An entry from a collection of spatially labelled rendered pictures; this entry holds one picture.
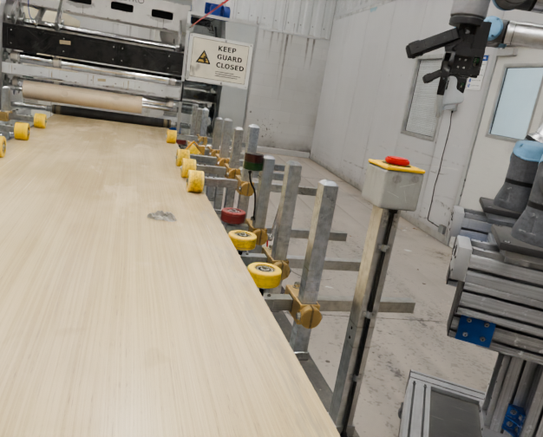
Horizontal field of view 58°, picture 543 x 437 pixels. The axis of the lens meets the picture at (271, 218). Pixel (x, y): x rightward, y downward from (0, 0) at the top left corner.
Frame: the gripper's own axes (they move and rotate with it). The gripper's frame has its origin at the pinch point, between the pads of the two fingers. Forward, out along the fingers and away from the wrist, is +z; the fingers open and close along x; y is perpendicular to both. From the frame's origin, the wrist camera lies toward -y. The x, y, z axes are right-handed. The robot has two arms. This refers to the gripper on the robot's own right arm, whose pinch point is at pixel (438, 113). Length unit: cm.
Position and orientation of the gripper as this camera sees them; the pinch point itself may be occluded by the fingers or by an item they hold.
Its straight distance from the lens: 203.9
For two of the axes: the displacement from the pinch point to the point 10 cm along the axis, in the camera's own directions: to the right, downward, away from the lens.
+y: 9.3, 2.2, -2.8
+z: -1.5, 9.6, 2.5
